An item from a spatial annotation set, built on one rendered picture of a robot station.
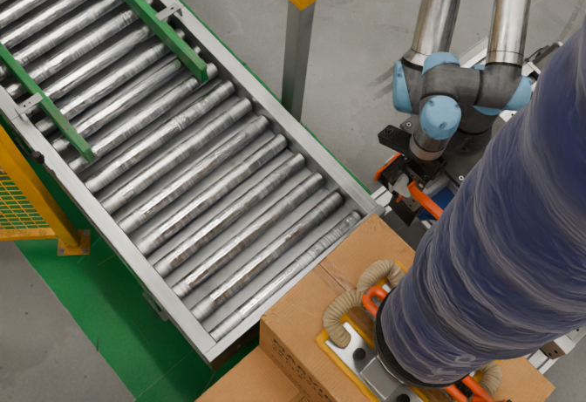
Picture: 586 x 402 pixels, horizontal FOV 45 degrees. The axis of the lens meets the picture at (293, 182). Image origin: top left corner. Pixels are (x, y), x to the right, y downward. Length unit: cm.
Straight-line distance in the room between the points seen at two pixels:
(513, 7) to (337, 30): 177
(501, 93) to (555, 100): 88
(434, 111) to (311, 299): 59
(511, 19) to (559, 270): 88
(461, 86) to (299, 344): 71
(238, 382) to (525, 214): 150
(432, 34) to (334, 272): 61
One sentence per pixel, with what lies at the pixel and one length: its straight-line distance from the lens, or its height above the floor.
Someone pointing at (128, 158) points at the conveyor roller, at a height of 55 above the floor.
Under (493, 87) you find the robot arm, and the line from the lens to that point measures 150.
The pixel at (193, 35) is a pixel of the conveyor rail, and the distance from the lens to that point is 249.
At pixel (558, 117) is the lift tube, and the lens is 61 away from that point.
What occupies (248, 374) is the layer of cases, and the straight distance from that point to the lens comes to 211.
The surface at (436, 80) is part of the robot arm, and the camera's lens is 147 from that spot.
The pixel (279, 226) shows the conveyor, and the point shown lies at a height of 49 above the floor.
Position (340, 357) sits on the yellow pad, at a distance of 170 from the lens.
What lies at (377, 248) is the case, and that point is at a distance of 180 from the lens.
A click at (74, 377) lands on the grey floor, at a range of 273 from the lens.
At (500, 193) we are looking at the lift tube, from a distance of 73.
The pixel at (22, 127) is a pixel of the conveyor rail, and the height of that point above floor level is 59.
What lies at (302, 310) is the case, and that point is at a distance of 173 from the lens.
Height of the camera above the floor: 263
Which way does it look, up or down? 67 degrees down
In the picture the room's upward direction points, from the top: 7 degrees clockwise
